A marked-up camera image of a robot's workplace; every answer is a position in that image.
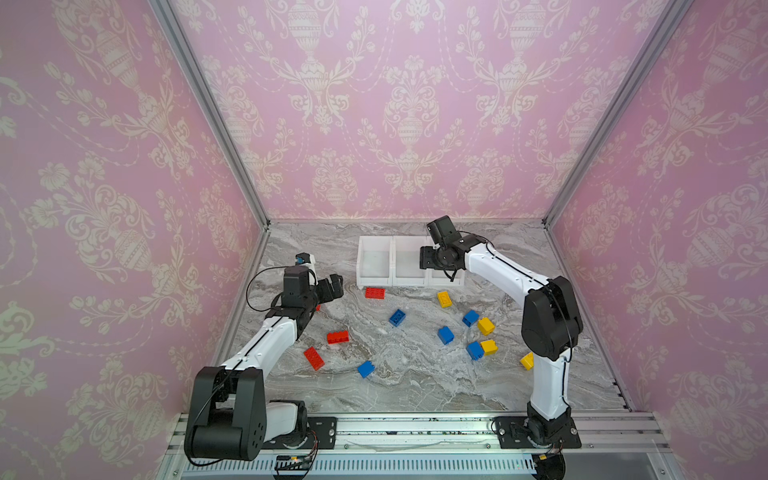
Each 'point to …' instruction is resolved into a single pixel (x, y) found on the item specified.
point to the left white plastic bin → (374, 261)
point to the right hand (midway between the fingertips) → (430, 259)
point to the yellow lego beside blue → (489, 347)
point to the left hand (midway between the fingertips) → (331, 280)
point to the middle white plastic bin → (406, 254)
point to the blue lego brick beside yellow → (475, 350)
